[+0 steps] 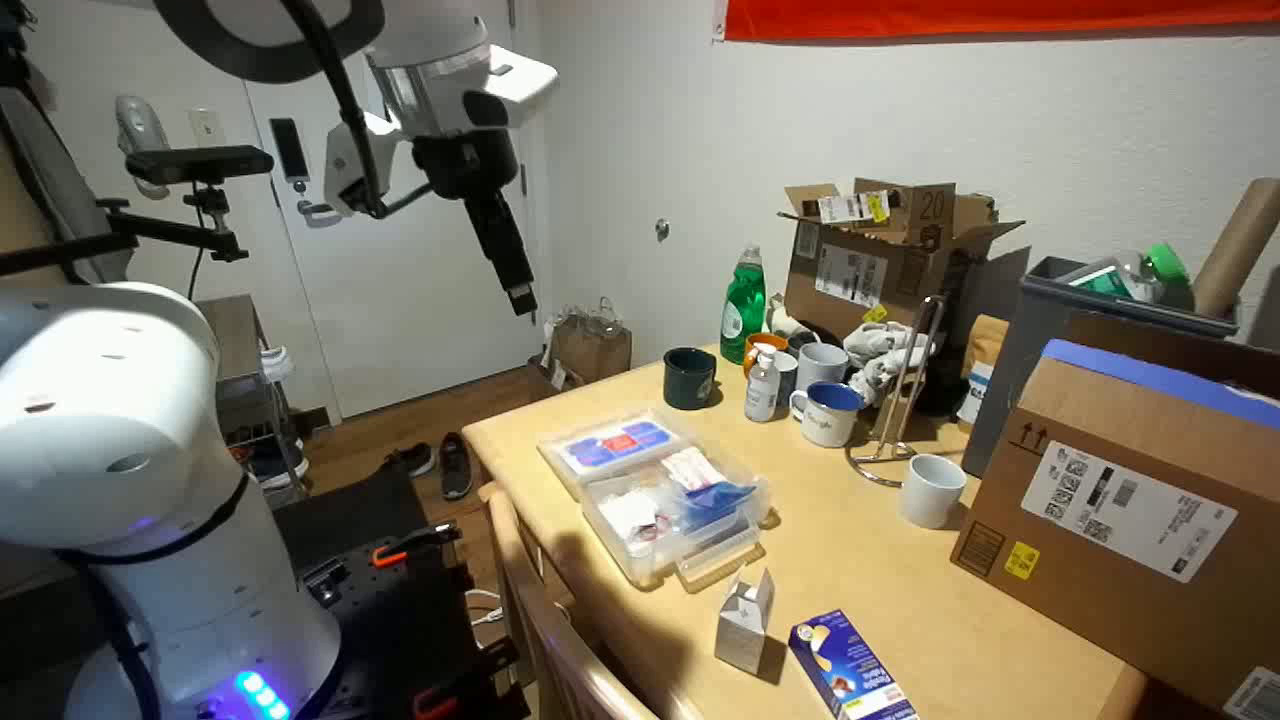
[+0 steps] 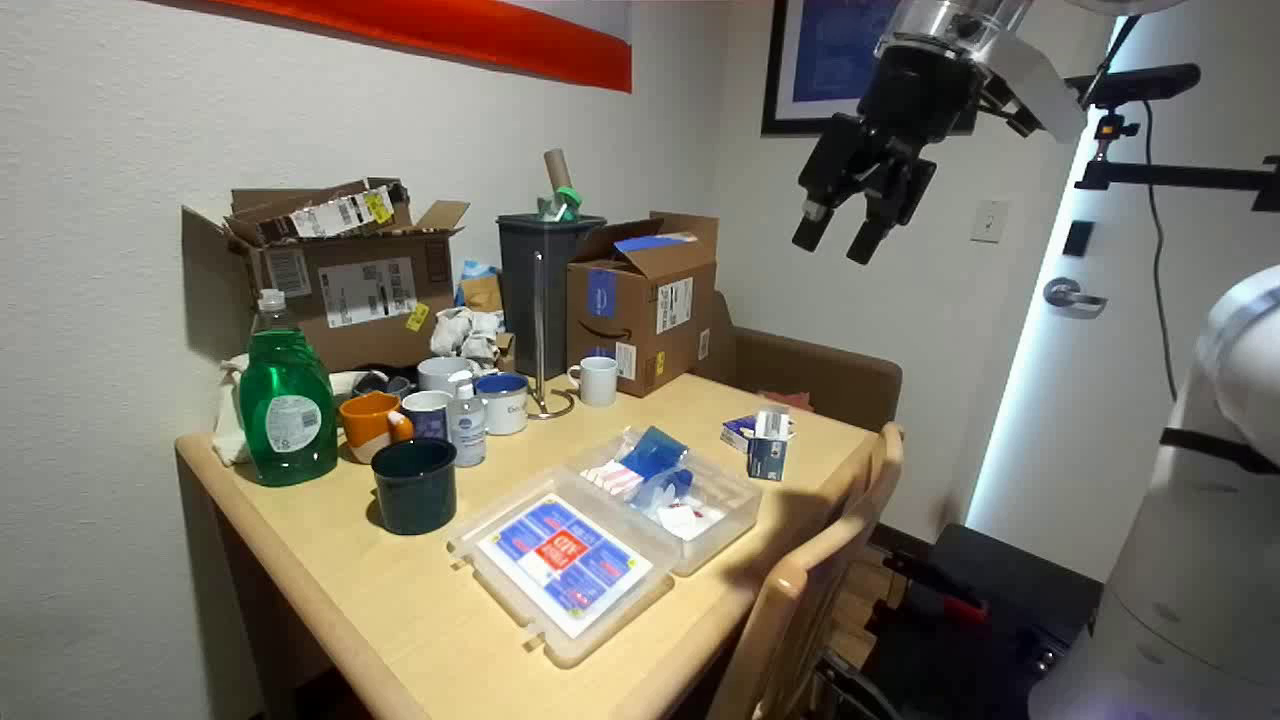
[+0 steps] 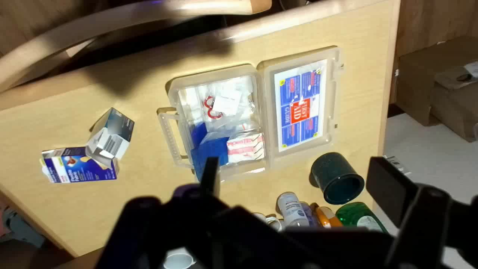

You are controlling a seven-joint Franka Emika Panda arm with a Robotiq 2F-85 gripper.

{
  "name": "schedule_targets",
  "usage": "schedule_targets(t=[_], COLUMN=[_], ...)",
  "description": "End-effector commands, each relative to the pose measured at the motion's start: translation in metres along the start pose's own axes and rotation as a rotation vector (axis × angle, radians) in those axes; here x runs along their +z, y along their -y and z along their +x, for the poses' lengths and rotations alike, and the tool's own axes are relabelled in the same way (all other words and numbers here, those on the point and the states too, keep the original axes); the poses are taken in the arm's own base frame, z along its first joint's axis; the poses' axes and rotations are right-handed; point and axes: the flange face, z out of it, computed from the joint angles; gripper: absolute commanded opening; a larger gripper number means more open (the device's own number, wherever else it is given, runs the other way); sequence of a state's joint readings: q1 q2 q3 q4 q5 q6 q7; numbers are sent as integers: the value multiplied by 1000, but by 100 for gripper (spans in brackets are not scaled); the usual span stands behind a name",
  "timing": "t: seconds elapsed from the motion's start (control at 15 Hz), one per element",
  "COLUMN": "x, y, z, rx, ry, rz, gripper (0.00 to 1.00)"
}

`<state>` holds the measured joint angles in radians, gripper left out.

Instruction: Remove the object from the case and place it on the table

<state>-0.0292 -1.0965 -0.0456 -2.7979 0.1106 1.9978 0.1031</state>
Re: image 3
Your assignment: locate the small clear sanitizer bottle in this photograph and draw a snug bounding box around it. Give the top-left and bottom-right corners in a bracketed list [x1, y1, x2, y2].
[276, 190, 313, 229]

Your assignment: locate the clear plastic first aid case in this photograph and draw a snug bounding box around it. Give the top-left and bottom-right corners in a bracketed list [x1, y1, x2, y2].
[156, 45, 346, 177]

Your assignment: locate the blue packet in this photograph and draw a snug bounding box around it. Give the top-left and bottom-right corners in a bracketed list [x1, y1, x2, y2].
[190, 121, 232, 183]

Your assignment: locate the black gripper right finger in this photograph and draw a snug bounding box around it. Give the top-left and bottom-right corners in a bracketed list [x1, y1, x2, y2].
[367, 156, 426, 229]

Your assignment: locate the blue white medicine box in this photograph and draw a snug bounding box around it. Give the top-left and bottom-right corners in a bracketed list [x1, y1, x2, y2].
[40, 145, 122, 185]

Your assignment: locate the plain brown cardboard box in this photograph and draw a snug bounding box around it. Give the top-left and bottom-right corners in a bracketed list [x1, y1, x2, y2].
[431, 61, 478, 144]
[395, 35, 478, 127]

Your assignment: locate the green dish soap bottle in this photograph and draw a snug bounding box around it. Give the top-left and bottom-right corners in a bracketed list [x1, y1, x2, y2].
[335, 200, 389, 233]

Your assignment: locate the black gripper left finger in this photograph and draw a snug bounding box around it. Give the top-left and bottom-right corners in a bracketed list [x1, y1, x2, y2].
[199, 156, 222, 199]

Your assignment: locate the dark green mug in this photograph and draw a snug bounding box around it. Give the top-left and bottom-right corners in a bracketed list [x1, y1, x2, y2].
[308, 151, 367, 206]

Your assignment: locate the red white bandage pack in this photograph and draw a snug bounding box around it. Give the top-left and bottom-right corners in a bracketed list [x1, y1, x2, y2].
[226, 132, 268, 166]

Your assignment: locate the plain white mug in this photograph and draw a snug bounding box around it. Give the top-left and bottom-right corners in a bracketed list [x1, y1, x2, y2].
[164, 247, 198, 269]

